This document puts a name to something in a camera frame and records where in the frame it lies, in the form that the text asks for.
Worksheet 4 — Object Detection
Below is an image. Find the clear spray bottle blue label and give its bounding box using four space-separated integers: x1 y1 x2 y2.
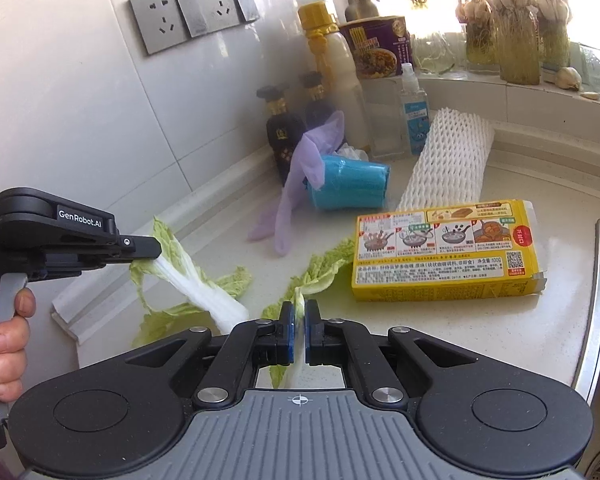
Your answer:
399 62 432 157

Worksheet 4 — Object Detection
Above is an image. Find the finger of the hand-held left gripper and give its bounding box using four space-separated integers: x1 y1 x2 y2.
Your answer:
114 233 163 264

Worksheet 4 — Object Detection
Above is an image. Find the yellow cap white sauce bottle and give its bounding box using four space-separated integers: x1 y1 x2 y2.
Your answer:
296 0 374 152

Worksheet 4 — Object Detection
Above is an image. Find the dark sauce bottle gold neck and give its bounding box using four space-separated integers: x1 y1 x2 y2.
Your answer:
299 72 342 137

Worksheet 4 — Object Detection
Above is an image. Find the dark sauce bottle gold label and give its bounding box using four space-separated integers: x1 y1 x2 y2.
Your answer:
256 84 307 187

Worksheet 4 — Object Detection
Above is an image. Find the large grey wall socket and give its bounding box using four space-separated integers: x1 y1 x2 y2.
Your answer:
129 0 189 55

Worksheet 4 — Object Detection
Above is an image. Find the person's left hand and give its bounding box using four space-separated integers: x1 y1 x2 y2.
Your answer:
0 287 37 404

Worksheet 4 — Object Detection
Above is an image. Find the white foam net sleeve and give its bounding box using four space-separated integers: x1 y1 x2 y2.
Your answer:
395 108 496 214

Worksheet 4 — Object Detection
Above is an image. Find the stainless steel bottle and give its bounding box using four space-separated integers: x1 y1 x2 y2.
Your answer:
342 0 381 24

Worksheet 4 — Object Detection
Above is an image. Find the crumpled white plastic wrap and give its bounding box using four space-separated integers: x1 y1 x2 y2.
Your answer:
337 142 371 162

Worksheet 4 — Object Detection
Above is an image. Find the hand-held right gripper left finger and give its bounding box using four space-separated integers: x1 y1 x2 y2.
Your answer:
125 301 297 409

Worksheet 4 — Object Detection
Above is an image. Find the purple instant noodle cup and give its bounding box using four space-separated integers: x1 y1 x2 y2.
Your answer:
338 15 414 80

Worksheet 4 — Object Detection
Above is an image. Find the blue plastic bag roll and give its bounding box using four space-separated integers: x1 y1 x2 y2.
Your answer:
307 154 392 212

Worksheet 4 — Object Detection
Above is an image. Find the clear glass vase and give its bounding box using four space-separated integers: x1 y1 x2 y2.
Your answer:
412 34 469 80

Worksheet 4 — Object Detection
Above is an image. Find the purple rubber glove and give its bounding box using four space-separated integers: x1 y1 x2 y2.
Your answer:
247 109 349 257

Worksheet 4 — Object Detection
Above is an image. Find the clear plastic container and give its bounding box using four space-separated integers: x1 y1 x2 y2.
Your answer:
364 77 412 162

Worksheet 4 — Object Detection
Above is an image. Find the yellow printed cardboard box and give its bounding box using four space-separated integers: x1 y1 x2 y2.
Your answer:
351 199 546 304

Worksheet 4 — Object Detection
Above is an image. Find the small jar of sprouting garlic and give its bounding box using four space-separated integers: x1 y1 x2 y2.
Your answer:
456 0 499 74

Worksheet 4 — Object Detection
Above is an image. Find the small green napa cabbage leaf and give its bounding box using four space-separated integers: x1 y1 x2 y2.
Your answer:
261 237 357 391

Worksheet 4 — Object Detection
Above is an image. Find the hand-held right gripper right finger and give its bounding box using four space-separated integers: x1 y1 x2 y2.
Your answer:
304 300 477 407

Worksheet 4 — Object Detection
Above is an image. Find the napa cabbage leaf white stem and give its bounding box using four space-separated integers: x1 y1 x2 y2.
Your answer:
129 216 254 349

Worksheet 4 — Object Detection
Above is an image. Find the tall jar of sprouting garlic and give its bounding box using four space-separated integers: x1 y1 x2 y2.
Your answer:
489 0 542 86

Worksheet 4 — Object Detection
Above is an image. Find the white garlic bulb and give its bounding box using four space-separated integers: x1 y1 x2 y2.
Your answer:
553 66 584 92

